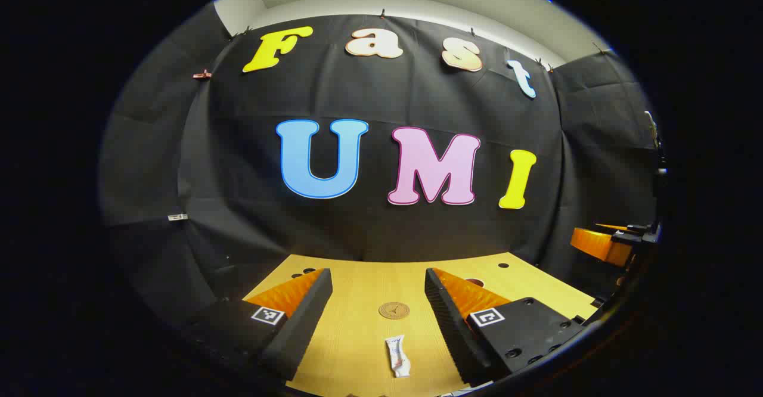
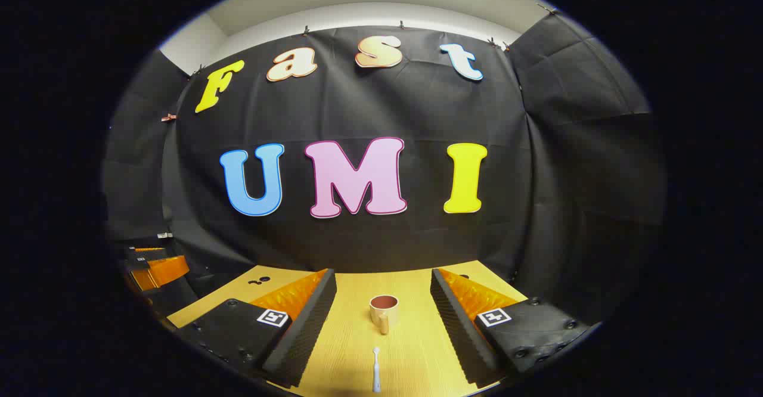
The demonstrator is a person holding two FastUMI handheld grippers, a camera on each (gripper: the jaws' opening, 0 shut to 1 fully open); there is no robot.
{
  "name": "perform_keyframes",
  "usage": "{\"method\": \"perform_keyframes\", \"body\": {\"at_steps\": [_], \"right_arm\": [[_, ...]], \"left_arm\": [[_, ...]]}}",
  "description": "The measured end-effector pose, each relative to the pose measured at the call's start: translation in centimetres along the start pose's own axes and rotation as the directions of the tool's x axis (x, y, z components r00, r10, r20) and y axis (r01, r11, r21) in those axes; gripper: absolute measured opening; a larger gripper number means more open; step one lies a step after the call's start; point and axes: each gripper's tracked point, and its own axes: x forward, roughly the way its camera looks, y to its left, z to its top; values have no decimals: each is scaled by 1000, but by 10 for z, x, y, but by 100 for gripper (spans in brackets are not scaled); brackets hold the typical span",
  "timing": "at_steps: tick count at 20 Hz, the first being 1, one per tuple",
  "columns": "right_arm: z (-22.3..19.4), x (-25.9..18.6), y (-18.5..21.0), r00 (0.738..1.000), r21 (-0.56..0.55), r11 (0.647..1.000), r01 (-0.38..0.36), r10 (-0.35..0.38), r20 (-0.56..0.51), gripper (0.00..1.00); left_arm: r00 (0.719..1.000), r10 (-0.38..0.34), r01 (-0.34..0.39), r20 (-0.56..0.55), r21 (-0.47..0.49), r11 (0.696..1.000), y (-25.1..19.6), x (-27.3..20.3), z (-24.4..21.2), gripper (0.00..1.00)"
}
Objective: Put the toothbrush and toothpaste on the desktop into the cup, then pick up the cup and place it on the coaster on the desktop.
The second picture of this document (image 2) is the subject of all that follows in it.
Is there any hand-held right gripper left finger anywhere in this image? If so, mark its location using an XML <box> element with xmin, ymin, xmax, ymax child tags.
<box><xmin>178</xmin><ymin>268</ymin><xmax>338</xmax><ymax>389</ymax></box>

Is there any beige cup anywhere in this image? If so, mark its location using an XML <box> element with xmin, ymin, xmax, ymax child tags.
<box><xmin>369</xmin><ymin>294</ymin><xmax>399</xmax><ymax>335</ymax></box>

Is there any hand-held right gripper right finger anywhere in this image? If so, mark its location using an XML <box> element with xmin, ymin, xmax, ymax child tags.
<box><xmin>430</xmin><ymin>268</ymin><xmax>597</xmax><ymax>389</ymax></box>

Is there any wooden desktop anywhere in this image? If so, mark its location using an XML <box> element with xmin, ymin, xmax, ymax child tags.
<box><xmin>167</xmin><ymin>260</ymin><xmax>528</xmax><ymax>397</ymax></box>

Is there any black backdrop cloth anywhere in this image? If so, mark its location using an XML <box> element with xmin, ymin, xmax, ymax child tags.
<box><xmin>101</xmin><ymin>10</ymin><xmax>667</xmax><ymax>326</ymax></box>

